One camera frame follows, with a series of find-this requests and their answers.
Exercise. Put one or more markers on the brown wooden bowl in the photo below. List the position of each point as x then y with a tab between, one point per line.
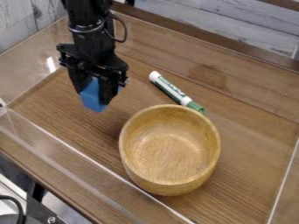
169	149

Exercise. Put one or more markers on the green white marker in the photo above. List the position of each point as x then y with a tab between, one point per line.
173	92

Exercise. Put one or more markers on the clear acrylic tray wall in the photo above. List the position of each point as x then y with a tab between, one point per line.
65	147

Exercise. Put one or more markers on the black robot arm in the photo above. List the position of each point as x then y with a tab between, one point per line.
89	15

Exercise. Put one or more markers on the metal table bracket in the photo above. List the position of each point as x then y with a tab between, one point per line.
46	216

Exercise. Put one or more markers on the blue rectangular block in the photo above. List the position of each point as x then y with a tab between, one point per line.
89	97

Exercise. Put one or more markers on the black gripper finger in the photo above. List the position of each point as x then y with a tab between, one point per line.
106	89
80	79

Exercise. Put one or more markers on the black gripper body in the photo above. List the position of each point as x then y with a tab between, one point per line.
90	53

